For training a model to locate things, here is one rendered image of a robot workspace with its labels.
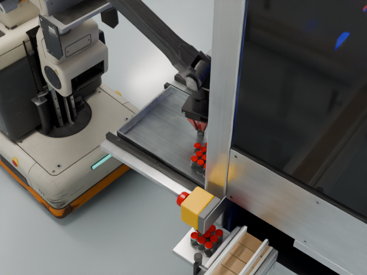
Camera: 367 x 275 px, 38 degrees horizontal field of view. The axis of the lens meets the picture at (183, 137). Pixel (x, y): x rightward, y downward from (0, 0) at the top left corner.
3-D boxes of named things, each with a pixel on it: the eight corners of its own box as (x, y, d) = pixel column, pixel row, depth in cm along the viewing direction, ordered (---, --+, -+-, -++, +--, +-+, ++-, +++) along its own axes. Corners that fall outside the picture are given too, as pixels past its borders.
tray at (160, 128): (256, 139, 163) (258, 132, 161) (206, 193, 150) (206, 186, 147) (170, 93, 177) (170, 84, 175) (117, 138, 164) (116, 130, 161)
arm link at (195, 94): (198, 67, 148) (187, 79, 145) (219, 76, 146) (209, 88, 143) (197, 86, 154) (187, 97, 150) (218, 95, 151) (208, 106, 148)
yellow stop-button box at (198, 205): (219, 215, 136) (221, 199, 130) (202, 234, 132) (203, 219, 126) (195, 201, 139) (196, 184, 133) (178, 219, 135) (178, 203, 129)
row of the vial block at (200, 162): (236, 139, 163) (237, 129, 160) (201, 175, 154) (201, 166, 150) (230, 136, 164) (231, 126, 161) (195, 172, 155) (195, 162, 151)
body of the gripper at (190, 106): (213, 123, 152) (213, 105, 147) (180, 113, 155) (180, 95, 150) (221, 108, 156) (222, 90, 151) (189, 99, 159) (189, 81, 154)
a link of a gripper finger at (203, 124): (206, 141, 159) (207, 119, 152) (184, 133, 161) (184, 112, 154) (214, 125, 163) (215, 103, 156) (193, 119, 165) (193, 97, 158)
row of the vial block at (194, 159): (230, 136, 164) (231, 126, 161) (194, 172, 155) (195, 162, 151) (224, 133, 165) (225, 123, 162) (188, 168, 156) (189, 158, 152)
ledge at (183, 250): (243, 247, 141) (244, 243, 139) (215, 282, 134) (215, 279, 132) (201, 220, 146) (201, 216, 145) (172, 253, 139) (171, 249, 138)
